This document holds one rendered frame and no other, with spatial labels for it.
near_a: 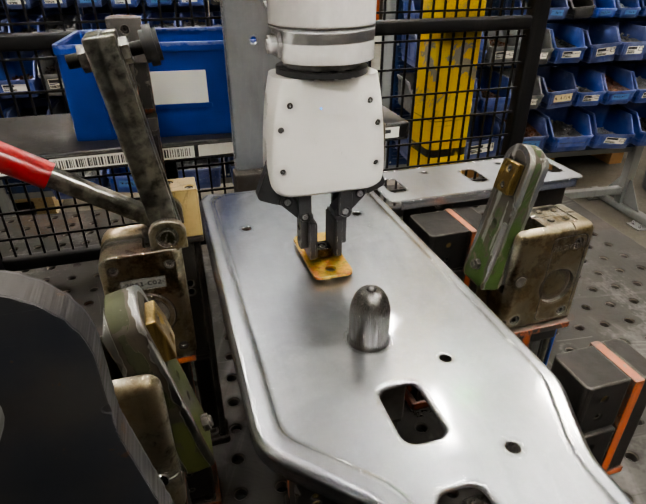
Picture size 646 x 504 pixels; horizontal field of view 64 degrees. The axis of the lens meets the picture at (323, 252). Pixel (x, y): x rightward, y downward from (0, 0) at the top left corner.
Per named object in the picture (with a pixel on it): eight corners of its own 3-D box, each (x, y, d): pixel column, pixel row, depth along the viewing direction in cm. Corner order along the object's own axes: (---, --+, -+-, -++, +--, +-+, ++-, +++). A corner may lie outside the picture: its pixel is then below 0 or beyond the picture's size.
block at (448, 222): (477, 403, 74) (513, 232, 60) (407, 421, 71) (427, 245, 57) (444, 360, 82) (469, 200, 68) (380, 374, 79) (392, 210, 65)
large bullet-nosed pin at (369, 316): (393, 362, 40) (400, 293, 37) (356, 371, 40) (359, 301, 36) (378, 337, 43) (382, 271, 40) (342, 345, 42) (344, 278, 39)
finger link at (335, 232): (335, 193, 46) (334, 258, 49) (369, 189, 47) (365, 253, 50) (325, 180, 49) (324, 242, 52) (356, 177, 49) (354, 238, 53)
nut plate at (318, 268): (354, 274, 48) (354, 263, 47) (315, 281, 47) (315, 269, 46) (327, 233, 55) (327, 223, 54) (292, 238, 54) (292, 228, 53)
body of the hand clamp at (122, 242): (222, 508, 60) (181, 248, 43) (162, 524, 58) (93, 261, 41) (216, 466, 65) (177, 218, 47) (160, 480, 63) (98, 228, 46)
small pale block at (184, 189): (231, 442, 68) (197, 188, 50) (204, 448, 67) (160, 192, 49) (227, 422, 71) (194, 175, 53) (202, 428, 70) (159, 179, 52)
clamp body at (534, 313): (548, 475, 64) (631, 229, 47) (464, 500, 61) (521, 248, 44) (505, 420, 72) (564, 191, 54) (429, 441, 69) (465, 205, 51)
